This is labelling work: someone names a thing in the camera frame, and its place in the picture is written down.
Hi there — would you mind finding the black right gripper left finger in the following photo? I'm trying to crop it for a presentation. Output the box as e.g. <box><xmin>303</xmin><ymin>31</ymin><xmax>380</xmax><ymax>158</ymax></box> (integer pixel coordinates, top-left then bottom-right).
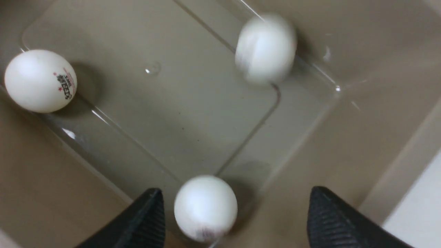
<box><xmin>77</xmin><ymin>188</ymin><xmax>166</xmax><ymax>248</ymax></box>

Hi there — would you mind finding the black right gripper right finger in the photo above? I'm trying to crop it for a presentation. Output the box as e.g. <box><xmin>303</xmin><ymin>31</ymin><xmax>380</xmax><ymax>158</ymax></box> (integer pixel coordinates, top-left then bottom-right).
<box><xmin>307</xmin><ymin>186</ymin><xmax>411</xmax><ymax>248</ymax></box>

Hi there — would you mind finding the taupe plastic bin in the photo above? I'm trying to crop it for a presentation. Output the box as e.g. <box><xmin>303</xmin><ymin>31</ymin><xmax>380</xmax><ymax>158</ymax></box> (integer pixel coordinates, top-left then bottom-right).
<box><xmin>1</xmin><ymin>0</ymin><xmax>440</xmax><ymax>248</ymax></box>

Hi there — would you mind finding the white ball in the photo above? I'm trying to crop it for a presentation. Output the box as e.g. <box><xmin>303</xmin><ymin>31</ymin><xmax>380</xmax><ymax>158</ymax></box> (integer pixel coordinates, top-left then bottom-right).
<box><xmin>235</xmin><ymin>13</ymin><xmax>297</xmax><ymax>85</ymax></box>
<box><xmin>174</xmin><ymin>175</ymin><xmax>238</xmax><ymax>243</ymax></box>
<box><xmin>4</xmin><ymin>49</ymin><xmax>78</xmax><ymax>113</ymax></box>

